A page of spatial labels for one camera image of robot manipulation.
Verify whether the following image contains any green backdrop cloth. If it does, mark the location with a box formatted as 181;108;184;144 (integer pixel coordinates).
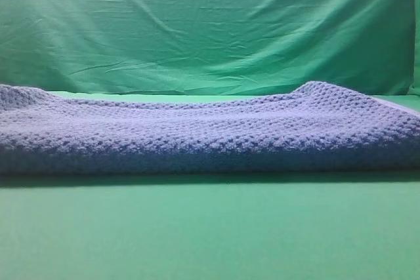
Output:
1;0;419;95

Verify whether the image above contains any blue waffle-weave towel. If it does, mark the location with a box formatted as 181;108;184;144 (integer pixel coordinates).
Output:
1;81;419;174

